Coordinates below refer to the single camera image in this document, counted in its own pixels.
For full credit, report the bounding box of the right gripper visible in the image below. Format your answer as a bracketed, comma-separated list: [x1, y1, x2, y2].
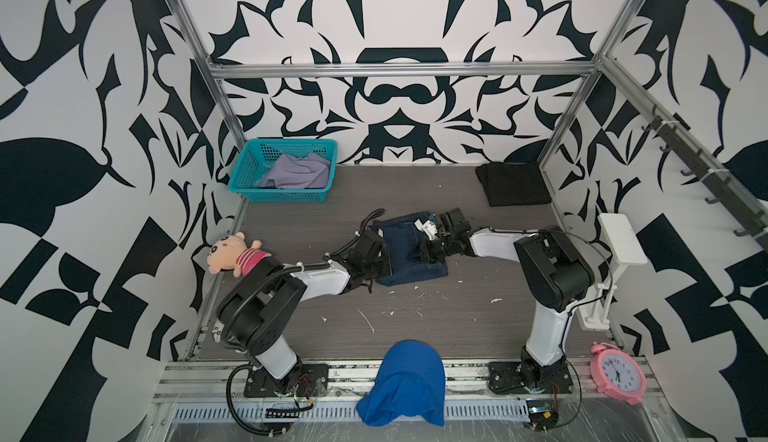
[407, 235, 458, 263]

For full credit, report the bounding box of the dark blue denim skirt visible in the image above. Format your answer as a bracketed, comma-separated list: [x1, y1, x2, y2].
[373, 211, 448, 287]

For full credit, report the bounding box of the black skirt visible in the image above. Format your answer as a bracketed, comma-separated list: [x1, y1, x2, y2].
[475, 162, 551, 207]

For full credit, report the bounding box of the lavender grey skirt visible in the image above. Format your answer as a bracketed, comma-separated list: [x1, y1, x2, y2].
[257, 153, 331, 190]

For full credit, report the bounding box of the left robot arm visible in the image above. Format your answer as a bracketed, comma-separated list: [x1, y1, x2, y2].
[216, 228, 392, 393]

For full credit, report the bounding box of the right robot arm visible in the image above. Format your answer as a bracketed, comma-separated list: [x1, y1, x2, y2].
[413, 208, 595, 394]

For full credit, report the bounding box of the blue cloth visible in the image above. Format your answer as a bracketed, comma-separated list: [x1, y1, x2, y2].
[356, 340, 446, 427]

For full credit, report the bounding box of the teal plastic basket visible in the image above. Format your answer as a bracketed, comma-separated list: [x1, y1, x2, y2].
[228, 138, 338, 203]

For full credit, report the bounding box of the pink plush toy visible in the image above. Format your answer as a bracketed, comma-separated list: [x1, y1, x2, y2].
[206, 232, 271, 277]

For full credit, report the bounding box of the white shelf stand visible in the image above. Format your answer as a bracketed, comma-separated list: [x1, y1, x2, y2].
[576, 213, 648, 331]

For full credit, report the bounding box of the small green circuit board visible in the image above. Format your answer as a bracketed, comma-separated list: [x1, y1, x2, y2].
[524, 400, 559, 432]

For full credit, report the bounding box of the pink alarm clock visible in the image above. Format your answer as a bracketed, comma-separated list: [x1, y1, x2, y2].
[589, 343, 647, 405]

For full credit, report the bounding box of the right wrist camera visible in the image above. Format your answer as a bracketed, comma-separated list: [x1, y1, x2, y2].
[414, 215, 439, 241]

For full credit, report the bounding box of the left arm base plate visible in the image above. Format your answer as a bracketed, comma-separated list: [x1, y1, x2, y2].
[243, 362, 329, 398]

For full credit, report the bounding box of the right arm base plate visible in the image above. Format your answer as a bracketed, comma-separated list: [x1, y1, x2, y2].
[487, 357, 573, 395]

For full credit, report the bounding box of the black corrugated cable conduit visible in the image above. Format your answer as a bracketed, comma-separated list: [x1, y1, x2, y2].
[217, 207, 386, 437]

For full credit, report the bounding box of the aluminium frame crossbar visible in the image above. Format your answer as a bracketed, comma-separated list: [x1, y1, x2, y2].
[209, 61, 595, 79]

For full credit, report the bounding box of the grey wall hook rack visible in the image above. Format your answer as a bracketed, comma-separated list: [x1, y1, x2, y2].
[643, 104, 767, 252]

